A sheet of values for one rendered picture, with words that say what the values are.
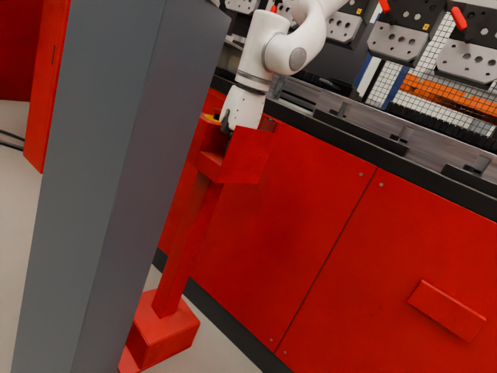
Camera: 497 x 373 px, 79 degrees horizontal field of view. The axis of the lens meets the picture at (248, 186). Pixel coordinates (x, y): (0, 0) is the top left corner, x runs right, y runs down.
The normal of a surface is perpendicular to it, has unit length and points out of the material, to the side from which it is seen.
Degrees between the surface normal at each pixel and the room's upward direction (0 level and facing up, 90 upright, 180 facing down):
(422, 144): 90
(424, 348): 90
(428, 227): 90
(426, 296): 90
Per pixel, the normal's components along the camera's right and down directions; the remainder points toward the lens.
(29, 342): -0.39, 0.17
